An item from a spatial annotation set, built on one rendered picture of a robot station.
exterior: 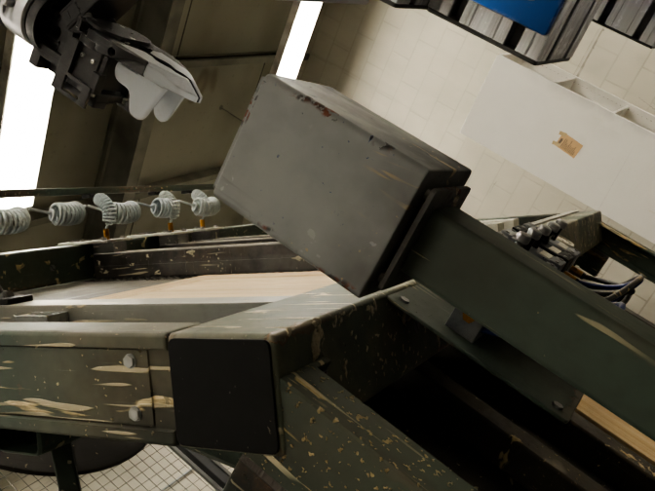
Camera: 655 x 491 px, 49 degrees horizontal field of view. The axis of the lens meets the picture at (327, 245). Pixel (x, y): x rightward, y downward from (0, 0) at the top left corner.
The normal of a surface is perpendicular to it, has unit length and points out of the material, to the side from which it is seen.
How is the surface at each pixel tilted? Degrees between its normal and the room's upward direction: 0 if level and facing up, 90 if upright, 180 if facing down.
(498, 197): 90
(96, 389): 90
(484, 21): 90
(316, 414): 90
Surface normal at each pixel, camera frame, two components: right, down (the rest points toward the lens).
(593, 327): -0.46, 0.09
